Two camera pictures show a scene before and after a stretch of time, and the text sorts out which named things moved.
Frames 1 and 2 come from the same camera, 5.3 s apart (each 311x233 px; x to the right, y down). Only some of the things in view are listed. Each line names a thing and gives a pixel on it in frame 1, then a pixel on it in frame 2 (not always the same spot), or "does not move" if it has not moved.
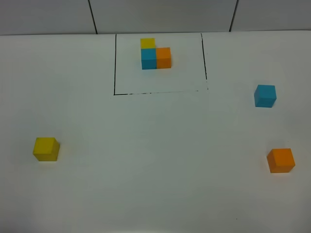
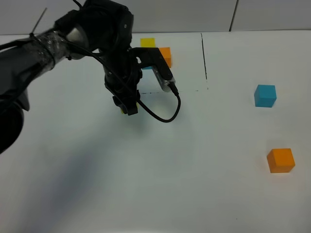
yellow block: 46,149 to 137,105
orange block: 281,160 does not move
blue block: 265,95 does not move
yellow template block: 147,43 does not move
